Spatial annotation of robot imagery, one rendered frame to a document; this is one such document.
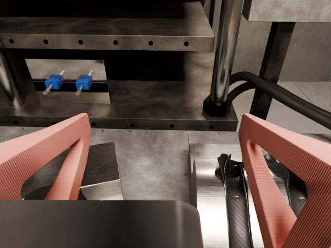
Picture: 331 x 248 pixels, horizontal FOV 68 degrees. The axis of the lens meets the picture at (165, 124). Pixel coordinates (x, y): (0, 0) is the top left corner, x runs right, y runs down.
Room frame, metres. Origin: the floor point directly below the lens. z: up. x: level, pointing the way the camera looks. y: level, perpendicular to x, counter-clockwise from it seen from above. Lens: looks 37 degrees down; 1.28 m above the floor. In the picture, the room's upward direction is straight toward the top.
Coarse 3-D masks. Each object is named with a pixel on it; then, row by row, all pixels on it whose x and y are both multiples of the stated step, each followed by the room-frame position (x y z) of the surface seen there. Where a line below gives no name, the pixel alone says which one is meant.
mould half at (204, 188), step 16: (192, 144) 0.47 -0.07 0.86; (208, 144) 0.47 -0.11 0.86; (224, 144) 0.47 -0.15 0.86; (192, 160) 0.42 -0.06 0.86; (208, 160) 0.34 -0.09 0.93; (240, 160) 0.42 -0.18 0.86; (192, 176) 0.35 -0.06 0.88; (208, 176) 0.30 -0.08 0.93; (272, 176) 0.30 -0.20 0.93; (192, 192) 0.32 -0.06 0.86; (208, 192) 0.27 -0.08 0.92; (224, 192) 0.27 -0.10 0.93; (208, 208) 0.25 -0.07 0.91; (224, 208) 0.25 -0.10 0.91; (208, 224) 0.23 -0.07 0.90; (224, 224) 0.23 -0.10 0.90; (256, 224) 0.23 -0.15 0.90; (208, 240) 0.21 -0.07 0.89; (224, 240) 0.20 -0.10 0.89; (256, 240) 0.20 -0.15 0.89
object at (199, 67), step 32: (128, 64) 1.16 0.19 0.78; (160, 64) 1.16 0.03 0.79; (192, 64) 1.16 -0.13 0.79; (0, 96) 0.84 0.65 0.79; (32, 96) 0.84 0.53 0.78; (128, 96) 0.84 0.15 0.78; (160, 96) 0.85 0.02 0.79; (192, 96) 0.85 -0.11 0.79; (128, 128) 0.70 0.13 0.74; (160, 128) 0.69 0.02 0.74; (192, 128) 0.69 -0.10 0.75; (224, 128) 0.68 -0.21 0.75
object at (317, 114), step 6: (300, 102) 0.59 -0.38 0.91; (300, 108) 0.58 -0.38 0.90; (306, 108) 0.58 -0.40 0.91; (312, 108) 0.58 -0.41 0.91; (306, 114) 0.57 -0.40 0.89; (312, 114) 0.56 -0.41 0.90; (318, 114) 0.56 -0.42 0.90; (324, 114) 0.56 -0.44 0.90; (318, 120) 0.55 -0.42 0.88; (324, 120) 0.54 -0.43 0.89; (330, 120) 0.54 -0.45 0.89; (330, 126) 0.53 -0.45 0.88
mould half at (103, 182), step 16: (112, 144) 0.42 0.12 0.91; (64, 160) 0.36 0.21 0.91; (96, 160) 0.36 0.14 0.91; (112, 160) 0.36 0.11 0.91; (32, 176) 0.32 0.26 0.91; (48, 176) 0.32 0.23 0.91; (96, 176) 0.32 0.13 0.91; (112, 176) 0.32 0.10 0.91; (96, 192) 0.30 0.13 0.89; (112, 192) 0.30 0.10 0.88
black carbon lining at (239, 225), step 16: (224, 160) 0.34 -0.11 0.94; (272, 160) 0.33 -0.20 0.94; (224, 176) 0.30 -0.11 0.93; (240, 176) 0.31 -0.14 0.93; (288, 176) 0.29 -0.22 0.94; (240, 192) 0.28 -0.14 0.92; (288, 192) 0.27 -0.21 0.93; (304, 192) 0.28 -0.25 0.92; (240, 208) 0.25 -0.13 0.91; (240, 224) 0.23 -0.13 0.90; (240, 240) 0.21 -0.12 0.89
